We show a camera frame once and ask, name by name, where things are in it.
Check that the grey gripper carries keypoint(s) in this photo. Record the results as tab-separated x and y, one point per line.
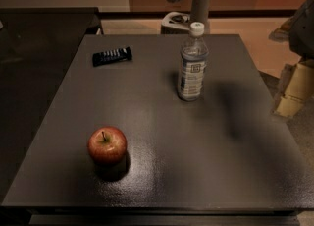
303	33

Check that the clear blue-label plastic bottle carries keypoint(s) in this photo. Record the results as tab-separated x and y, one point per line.
194	56

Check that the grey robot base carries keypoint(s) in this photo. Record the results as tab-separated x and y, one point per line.
175	23

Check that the red apple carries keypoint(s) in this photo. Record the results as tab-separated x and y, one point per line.
107	146

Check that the black snack bar wrapper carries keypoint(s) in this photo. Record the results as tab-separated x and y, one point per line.
111	56

